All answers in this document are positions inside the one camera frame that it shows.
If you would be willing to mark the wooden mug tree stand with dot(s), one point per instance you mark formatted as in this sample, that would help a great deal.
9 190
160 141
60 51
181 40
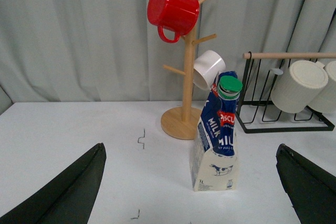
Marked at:
181 122

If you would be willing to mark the grey curtain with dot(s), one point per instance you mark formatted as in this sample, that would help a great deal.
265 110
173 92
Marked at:
106 50

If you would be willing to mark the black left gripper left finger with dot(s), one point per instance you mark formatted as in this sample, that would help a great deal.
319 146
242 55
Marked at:
69 197

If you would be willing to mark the cream ribbed cup left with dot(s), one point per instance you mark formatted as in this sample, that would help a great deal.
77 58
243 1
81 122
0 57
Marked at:
299 85

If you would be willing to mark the cream ribbed cup right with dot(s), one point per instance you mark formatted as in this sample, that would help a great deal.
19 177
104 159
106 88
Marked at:
324 102

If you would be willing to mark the black wire cup rack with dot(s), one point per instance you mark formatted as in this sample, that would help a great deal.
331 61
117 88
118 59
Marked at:
256 112

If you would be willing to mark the red mug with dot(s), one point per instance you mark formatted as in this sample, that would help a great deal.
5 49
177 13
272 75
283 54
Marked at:
173 18

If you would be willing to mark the white mug on tree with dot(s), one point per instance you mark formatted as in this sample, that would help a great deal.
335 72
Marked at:
206 67

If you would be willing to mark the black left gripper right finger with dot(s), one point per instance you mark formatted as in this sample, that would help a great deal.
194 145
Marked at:
311 189

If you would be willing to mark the blue white milk carton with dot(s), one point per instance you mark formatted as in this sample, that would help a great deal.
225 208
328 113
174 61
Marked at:
214 160

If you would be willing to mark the cream ribbed cup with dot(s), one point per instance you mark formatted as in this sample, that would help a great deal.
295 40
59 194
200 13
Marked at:
299 85
324 102

